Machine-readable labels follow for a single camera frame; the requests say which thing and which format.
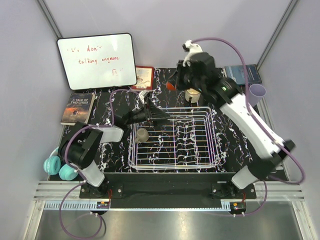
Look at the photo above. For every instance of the teal headphones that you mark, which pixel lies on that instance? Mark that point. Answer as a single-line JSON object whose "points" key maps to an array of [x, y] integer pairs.
{"points": [[53, 166]]}

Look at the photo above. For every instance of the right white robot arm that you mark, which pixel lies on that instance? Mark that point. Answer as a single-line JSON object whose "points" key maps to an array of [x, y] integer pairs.
{"points": [[270, 148]]}

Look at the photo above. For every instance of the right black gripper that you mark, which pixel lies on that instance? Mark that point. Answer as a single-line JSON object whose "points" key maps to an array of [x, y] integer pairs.
{"points": [[180, 70]]}

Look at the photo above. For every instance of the grey slotted cable duct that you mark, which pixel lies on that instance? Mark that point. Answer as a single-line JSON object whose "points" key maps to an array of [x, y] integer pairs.
{"points": [[77, 205]]}

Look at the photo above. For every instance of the dark blue book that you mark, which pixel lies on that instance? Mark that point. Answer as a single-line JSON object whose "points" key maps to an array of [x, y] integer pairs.
{"points": [[237, 73]]}

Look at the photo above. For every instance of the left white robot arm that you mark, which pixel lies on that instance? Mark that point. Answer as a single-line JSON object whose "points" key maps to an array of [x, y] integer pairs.
{"points": [[79, 147]]}

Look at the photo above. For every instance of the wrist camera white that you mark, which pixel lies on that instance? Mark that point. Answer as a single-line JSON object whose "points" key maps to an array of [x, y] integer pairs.
{"points": [[191, 49], [143, 95]]}

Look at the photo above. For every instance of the white whiteboard black frame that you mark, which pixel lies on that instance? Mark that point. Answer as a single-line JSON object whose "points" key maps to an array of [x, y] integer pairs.
{"points": [[100, 61]]}

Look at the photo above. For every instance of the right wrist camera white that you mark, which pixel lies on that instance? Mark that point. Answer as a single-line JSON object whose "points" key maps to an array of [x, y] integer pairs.
{"points": [[191, 49]]}

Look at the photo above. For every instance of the small orange red cup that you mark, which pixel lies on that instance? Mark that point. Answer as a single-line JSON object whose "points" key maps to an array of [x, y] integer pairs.
{"points": [[171, 85]]}

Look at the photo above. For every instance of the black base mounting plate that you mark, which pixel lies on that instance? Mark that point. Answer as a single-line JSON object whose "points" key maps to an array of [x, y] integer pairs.
{"points": [[122, 185]]}

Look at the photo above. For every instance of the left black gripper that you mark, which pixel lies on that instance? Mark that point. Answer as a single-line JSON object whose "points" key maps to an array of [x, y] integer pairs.
{"points": [[153, 114]]}

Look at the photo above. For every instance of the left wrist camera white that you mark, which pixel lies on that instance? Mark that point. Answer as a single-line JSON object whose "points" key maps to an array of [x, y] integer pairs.
{"points": [[143, 95]]}

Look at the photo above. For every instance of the lilac plastic cup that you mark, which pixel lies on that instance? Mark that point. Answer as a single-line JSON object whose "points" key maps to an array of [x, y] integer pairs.
{"points": [[256, 93]]}

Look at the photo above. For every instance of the red bordered book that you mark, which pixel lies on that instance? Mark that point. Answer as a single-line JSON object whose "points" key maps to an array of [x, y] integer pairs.
{"points": [[145, 77]]}

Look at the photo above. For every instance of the white wire dish rack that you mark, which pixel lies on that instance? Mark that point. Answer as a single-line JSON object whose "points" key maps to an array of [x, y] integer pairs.
{"points": [[187, 142]]}

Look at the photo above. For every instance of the beige ceramic mug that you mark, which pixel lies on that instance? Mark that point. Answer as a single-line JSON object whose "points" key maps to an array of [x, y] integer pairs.
{"points": [[192, 96]]}

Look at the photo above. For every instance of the black marble pattern mat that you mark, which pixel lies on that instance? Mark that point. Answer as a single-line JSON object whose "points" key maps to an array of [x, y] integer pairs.
{"points": [[234, 148]]}

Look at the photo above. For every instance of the Tale of Two Cities book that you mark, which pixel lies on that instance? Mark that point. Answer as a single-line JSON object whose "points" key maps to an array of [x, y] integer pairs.
{"points": [[78, 108]]}

